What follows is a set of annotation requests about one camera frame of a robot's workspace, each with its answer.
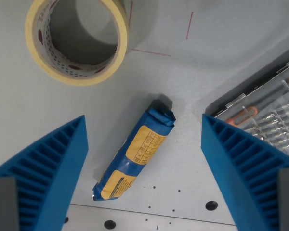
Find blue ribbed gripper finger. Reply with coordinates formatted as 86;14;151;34
200;113;289;231
0;115;89;231

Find clear plastic bit set case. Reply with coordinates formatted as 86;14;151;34
205;42;289;162

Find blue and yellow foil bag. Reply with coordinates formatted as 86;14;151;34
92;93;176;202

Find orange and black screwdriver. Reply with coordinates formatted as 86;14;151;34
225;78;289;127

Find yellow masking tape roll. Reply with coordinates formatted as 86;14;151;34
25;0;130;87

